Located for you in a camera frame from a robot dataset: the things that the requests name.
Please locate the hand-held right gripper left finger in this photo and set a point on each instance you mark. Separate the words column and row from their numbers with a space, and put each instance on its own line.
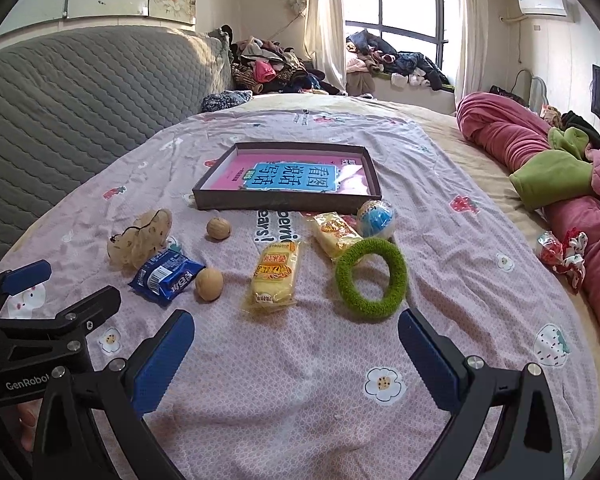
column 160, row 360

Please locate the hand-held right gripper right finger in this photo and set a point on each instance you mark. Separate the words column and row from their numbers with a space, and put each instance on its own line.
column 430, row 360

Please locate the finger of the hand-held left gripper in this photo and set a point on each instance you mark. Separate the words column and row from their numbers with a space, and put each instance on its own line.
column 80, row 310
column 25, row 276

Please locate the blue snack packet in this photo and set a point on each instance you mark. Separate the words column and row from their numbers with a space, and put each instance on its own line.
column 167, row 277

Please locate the walnut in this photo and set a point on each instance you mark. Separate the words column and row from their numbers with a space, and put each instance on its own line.
column 219, row 228
column 209, row 284

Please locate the beige dotted scrunchie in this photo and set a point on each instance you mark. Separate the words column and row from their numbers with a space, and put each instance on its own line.
column 140, row 240

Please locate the yellow cracker packet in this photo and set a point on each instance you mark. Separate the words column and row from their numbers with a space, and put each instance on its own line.
column 335, row 235
column 275, row 277

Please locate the toy egg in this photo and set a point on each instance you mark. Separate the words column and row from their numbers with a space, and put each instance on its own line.
column 376, row 219

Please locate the dark shallow cardboard box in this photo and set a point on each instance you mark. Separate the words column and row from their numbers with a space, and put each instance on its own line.
column 280, row 205

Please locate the person's left hand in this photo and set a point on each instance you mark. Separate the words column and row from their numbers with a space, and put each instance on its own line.
column 29, row 422

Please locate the pink printed bed sheet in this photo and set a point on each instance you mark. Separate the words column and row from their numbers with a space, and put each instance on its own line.
column 280, row 385

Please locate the red and white wrapper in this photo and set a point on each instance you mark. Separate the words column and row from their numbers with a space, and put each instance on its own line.
column 562, row 255

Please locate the grey quilted headboard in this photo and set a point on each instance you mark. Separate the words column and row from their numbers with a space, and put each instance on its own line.
column 80, row 110

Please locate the beige bed sheet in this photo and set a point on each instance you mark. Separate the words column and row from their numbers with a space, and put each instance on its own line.
column 480, row 160

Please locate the green fleece blanket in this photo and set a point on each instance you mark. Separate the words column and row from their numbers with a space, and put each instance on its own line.
column 550, row 175

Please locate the pink and blue book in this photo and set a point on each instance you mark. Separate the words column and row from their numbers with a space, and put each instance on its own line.
column 290, row 177

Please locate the pink quilt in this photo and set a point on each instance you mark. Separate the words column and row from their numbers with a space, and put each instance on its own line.
column 505, row 135

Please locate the dark blue patterned cloth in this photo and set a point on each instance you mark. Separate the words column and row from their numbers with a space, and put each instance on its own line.
column 222, row 101

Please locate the black bag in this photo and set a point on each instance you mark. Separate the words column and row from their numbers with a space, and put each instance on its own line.
column 505, row 94

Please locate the dark clothes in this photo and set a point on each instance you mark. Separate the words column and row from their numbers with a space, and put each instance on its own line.
column 580, row 122

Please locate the clothes heap at window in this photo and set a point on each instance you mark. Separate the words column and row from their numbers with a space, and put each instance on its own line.
column 405, row 65

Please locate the pile of mixed clothes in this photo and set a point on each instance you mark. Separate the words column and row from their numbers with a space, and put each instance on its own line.
column 275, row 67

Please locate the cream curtain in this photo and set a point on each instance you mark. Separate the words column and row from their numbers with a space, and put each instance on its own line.
column 470, row 35
column 325, row 20

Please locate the white air conditioner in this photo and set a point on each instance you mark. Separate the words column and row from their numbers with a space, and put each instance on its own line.
column 542, row 6

